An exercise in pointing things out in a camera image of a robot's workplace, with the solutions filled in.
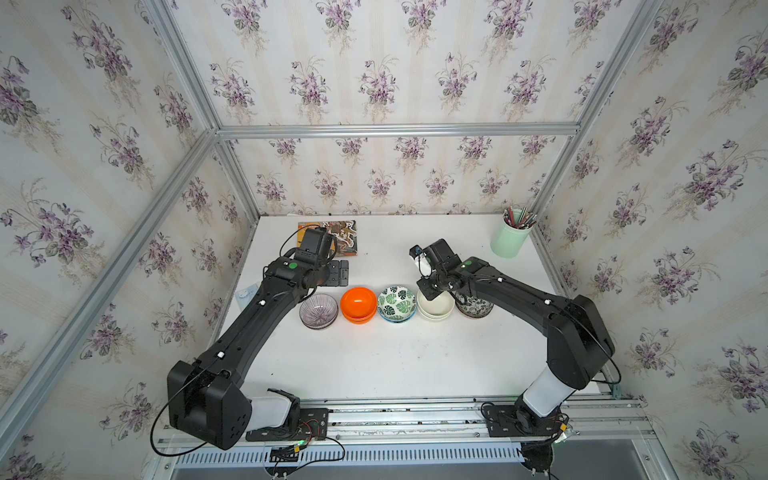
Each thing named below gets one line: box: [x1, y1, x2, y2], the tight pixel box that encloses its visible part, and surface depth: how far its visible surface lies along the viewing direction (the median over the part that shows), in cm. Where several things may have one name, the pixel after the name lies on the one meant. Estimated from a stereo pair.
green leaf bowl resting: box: [378, 308, 416, 323], surface depth 92 cm
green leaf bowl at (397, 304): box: [378, 285, 417, 323], surface depth 94 cm
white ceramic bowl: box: [416, 291, 455, 321], surface depth 88 cm
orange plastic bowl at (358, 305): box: [340, 287, 378, 325], surface depth 90 cm
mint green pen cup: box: [490, 206, 537, 258], surface depth 103 cm
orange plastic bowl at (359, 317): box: [342, 310, 377, 325], surface depth 88 cm
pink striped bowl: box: [298, 293, 339, 330], surface depth 92 cm
